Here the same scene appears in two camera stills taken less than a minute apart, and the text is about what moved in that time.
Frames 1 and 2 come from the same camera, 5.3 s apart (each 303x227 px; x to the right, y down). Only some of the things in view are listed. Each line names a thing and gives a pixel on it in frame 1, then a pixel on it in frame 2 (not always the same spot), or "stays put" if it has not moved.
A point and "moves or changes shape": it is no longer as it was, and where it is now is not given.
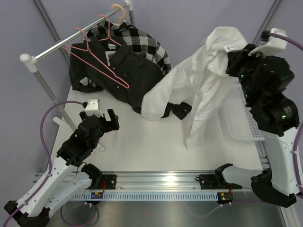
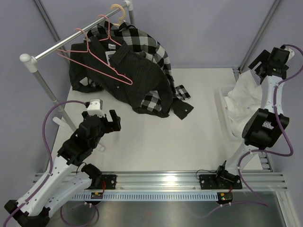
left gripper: x=111 y=125 stays put
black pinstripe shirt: x=97 y=64 stays put
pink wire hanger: x=118 y=78 moves or changes shape
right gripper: x=236 y=59 → x=262 y=57
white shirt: x=201 y=78 → x=243 y=101
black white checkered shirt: x=138 y=40 stays put
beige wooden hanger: x=122 y=17 stays put
